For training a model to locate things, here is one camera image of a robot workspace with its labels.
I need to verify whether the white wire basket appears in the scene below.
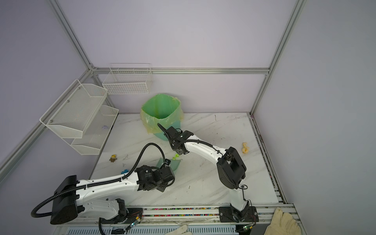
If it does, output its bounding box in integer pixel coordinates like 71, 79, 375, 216
102, 63, 153, 95

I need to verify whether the white glove right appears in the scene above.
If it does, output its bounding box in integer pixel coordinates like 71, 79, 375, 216
264, 208, 302, 235

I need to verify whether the green plastic dustpan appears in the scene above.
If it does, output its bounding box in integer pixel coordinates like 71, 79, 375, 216
156, 158, 181, 172

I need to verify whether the white mesh shelf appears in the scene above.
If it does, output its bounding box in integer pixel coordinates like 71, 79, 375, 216
63, 105, 118, 155
40, 80, 108, 139

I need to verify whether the yellow-green bin liner bag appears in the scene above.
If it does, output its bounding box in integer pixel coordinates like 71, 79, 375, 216
140, 94, 184, 134

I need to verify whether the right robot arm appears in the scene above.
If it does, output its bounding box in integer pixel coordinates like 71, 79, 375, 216
158, 124, 259, 223

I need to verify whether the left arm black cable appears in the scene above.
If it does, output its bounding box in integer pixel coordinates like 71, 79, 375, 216
30, 142, 166, 235

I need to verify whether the white mesh upper shelf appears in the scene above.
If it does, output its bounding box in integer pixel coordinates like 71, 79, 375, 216
40, 80, 108, 139

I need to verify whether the yellow brown toy figure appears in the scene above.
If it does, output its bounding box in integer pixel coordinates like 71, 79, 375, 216
109, 154, 117, 163

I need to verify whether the green trash bin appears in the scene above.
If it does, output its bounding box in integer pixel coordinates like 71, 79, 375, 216
152, 119, 182, 142

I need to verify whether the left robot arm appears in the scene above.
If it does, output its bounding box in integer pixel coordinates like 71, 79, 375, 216
31, 165, 175, 225

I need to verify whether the yellow toy duck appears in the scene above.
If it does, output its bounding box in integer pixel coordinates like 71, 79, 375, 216
241, 143, 249, 154

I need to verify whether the white mesh lower shelf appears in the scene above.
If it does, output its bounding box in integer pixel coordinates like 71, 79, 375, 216
63, 105, 118, 155

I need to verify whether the white glove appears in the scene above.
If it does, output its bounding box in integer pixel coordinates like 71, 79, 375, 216
165, 225, 193, 235
264, 208, 302, 235

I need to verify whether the white glove centre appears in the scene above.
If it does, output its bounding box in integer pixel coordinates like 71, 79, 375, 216
165, 225, 193, 235

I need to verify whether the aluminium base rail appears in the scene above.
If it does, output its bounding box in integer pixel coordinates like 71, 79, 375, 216
54, 203, 306, 235

